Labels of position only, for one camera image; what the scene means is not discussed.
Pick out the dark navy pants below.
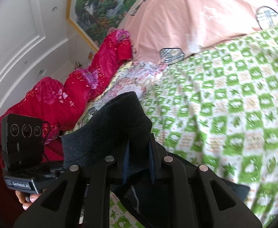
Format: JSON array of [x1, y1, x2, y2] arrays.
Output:
[[61, 91, 252, 228]]

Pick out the left hand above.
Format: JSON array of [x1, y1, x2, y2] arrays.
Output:
[[15, 190, 41, 210]]

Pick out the red floral blanket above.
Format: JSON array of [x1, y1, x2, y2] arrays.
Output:
[[0, 29, 133, 172]]

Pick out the green white patterned bedsheet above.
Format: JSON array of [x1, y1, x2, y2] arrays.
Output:
[[70, 21, 278, 228]]

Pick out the floral lilac pillow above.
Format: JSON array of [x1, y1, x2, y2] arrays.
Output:
[[66, 61, 167, 134]]

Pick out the pink cartoon print quilt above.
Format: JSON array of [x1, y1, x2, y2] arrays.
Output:
[[120, 0, 278, 64]]

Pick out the black camera box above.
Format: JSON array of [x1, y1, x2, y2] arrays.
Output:
[[1, 114, 50, 178]]

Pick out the landscape painting gold frame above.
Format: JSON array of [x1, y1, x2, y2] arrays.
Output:
[[66, 0, 146, 51]]

